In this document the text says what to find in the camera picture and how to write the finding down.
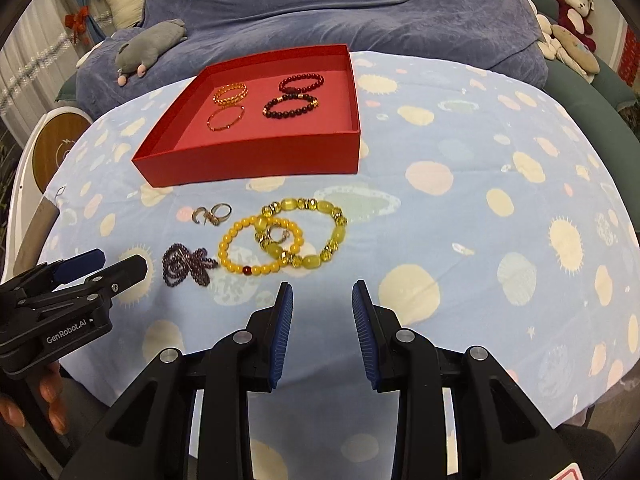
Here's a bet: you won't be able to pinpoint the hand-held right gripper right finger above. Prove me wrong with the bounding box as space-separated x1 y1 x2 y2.
351 280 576 480

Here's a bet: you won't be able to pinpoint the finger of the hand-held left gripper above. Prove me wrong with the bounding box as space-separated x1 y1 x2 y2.
49 255 151 308
10 249 107 293

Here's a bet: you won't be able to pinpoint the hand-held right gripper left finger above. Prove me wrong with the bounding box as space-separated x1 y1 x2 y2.
59 281 296 480

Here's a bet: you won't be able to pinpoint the purple bead bracelet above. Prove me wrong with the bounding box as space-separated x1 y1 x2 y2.
162 242 220 288

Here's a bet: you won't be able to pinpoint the yellow bead bracelet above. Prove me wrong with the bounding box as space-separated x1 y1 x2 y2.
217 215 306 277

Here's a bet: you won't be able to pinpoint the yellow-green jade bracelet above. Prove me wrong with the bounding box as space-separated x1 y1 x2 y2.
257 199 348 268

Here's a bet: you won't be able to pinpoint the red shallow box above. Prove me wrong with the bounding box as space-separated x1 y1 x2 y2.
131 43 362 188

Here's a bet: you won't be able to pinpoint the person's left hand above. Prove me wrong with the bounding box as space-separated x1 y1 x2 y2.
0 362 66 431

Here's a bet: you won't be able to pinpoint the white device with wooden disc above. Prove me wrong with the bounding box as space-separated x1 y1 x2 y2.
0 110 93 281

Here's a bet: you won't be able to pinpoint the white curtain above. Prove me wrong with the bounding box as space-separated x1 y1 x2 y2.
0 30 76 146

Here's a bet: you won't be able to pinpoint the grey plush toy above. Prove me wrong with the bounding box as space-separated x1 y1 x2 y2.
115 18 188 86

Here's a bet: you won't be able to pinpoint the red bow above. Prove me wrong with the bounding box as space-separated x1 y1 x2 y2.
64 7 91 43

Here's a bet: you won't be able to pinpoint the blue-grey blanket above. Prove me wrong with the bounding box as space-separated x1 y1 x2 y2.
75 0 548 116

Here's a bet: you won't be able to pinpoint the green sofa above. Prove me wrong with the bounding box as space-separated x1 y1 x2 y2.
495 0 640 161

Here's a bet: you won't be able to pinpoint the beige plush toys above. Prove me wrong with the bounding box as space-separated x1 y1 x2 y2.
527 0 596 83

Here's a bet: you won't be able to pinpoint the cookie plush pillow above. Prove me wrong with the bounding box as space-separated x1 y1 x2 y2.
550 24 601 77

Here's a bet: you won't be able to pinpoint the red plush toy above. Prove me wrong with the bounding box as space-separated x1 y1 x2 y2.
551 0 597 53

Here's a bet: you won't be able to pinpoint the thin orange bracelet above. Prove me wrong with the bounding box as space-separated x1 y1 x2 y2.
207 105 246 133

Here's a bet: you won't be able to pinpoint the gold bead bracelet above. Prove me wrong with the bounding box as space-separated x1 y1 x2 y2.
213 83 249 107

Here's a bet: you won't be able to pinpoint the dark bracelet with gold beads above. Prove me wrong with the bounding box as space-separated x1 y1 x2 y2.
263 92 319 120

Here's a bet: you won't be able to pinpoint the dark red bead bracelet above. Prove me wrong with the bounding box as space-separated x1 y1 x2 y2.
278 74 325 95

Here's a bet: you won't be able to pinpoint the red wall decoration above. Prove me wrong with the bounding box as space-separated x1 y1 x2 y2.
617 25 640 91

